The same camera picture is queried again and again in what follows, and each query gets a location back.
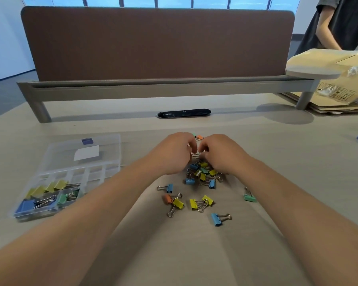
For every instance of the person's right hand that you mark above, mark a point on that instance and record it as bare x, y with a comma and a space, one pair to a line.
226, 156

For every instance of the person's left hand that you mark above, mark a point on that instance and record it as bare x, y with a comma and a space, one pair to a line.
171, 154

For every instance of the person's right fingers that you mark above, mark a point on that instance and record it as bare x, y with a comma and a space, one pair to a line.
204, 147

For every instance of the person's left fingers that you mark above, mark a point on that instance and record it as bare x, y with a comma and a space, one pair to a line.
192, 143

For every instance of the person's right forearm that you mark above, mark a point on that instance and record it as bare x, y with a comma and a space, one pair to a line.
310, 223

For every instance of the person's left forearm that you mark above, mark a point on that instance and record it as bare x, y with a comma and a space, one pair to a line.
77, 223

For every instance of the pile of colourful binder clips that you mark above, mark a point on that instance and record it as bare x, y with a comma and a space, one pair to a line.
197, 202

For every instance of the clear plastic organizer box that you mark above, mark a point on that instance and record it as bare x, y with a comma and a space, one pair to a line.
86, 157

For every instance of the brown desk divider panel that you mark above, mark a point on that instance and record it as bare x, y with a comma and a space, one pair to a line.
158, 41

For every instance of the round white shelf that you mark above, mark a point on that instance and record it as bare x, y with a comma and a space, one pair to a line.
313, 69

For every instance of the small clear plastic bag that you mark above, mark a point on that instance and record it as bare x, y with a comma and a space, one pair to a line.
354, 71
326, 90

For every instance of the window with dark frames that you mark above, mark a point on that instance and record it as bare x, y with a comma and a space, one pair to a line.
173, 1

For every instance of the flattened cardboard stack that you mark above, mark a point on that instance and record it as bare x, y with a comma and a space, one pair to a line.
346, 107

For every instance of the tan cardboard box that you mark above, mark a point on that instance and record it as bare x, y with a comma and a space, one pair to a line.
331, 58

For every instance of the sorted binder clips group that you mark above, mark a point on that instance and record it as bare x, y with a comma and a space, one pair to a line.
44, 196

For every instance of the grey divider rail frame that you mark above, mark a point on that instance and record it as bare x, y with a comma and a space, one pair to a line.
167, 90

